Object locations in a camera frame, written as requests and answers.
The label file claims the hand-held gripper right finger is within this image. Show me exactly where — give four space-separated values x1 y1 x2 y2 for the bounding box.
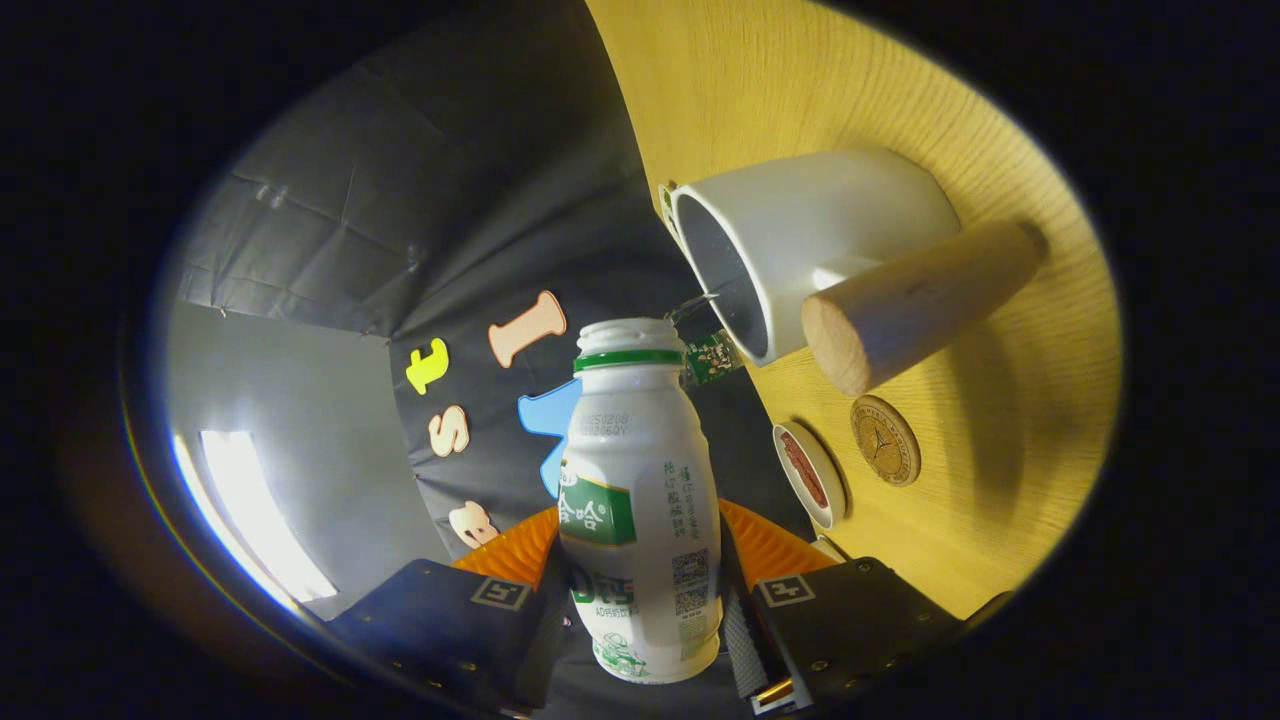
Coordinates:
718 498 969 716

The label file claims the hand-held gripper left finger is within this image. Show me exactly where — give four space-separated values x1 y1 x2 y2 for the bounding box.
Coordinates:
325 505 571 713

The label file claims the round brown coaster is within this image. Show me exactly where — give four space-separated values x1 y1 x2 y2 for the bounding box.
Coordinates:
850 394 922 488

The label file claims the white juice bottle green label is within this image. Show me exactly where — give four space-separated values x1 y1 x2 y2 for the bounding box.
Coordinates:
557 318 724 686

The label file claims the white cup wooden handle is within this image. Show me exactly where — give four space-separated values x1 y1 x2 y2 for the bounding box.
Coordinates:
668 150 1049 397

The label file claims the clear plastic water bottle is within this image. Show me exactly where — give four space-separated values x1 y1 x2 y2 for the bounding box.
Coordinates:
665 293 746 389

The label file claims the round white plate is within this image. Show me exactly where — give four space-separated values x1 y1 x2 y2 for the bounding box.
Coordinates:
772 421 848 531

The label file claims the red sausage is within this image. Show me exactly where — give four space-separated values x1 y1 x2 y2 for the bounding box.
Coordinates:
780 432 829 509

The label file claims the black backdrop cloth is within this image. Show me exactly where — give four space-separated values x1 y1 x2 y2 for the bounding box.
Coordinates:
175 0 821 720

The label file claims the wooden table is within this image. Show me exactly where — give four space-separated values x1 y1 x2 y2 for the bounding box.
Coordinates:
585 0 1123 621

